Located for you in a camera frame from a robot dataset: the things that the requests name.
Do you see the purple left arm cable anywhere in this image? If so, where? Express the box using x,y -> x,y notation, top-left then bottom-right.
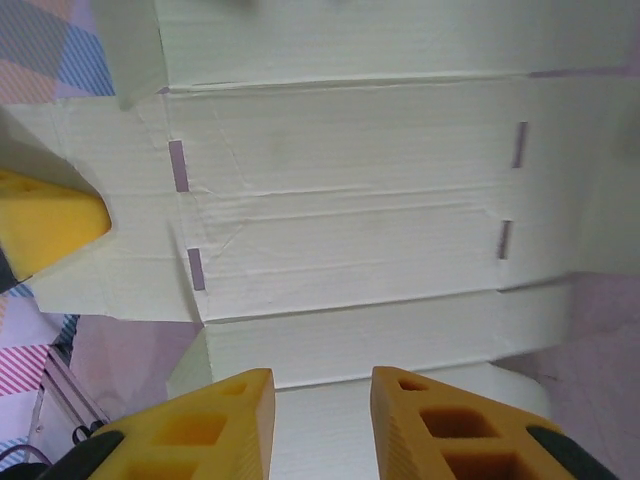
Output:
0,434 -> 51,469

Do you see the light green paper box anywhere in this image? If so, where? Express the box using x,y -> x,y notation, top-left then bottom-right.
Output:
0,0 -> 640,480

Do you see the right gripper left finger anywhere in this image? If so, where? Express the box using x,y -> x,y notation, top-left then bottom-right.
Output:
49,367 -> 276,480

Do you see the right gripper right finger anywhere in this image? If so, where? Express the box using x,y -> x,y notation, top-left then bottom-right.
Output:
369,366 -> 619,480

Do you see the aluminium left side rail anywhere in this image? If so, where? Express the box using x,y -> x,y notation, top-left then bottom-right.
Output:
29,339 -> 114,444

